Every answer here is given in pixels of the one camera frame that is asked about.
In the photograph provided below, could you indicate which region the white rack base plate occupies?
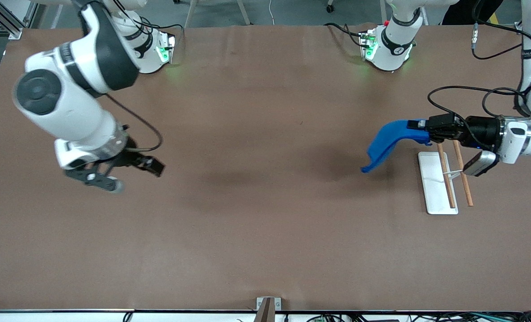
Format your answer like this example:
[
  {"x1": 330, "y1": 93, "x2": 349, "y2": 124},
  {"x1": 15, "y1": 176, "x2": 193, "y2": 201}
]
[{"x1": 417, "y1": 151, "x2": 459, "y2": 215}]

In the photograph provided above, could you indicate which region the white stand leg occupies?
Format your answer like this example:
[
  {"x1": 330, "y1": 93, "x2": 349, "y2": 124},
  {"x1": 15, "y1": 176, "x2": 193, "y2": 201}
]
[{"x1": 236, "y1": 0, "x2": 251, "y2": 25}]

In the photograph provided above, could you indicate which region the metal table edge bracket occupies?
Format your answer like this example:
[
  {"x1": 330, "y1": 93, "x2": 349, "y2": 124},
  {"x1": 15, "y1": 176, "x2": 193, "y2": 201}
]
[{"x1": 256, "y1": 297, "x2": 282, "y2": 322}]

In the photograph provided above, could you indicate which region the black arm base cable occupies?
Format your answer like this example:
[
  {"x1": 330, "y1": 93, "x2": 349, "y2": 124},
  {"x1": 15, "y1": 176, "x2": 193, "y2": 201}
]
[
  {"x1": 324, "y1": 22, "x2": 365, "y2": 48},
  {"x1": 138, "y1": 16, "x2": 184, "y2": 35}
]

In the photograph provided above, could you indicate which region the black right arm base cable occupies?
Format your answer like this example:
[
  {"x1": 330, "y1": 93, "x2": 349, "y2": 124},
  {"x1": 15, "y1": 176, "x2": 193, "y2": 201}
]
[{"x1": 138, "y1": 16, "x2": 184, "y2": 35}]

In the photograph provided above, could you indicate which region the black cable with grey plug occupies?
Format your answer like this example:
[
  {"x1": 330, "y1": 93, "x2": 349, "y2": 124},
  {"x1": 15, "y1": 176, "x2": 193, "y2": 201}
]
[{"x1": 471, "y1": 0, "x2": 531, "y2": 60}]

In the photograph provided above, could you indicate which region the blue microfibre towel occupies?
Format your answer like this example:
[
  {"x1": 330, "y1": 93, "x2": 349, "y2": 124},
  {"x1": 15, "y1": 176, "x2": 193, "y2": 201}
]
[{"x1": 361, "y1": 119, "x2": 432, "y2": 174}]

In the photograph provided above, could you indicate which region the aluminium frame profile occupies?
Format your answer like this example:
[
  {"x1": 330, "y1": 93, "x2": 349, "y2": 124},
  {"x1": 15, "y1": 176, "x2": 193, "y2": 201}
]
[{"x1": 0, "y1": 0, "x2": 40, "y2": 41}]

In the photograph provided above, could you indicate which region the black cable bundle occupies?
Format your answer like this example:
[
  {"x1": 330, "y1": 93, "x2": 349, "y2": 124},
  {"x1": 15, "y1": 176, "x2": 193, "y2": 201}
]
[{"x1": 301, "y1": 311, "x2": 531, "y2": 322}]

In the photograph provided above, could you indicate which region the black left arm base cable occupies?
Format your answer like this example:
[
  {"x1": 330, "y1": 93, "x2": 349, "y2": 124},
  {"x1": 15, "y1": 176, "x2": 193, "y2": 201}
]
[{"x1": 324, "y1": 22, "x2": 365, "y2": 48}]

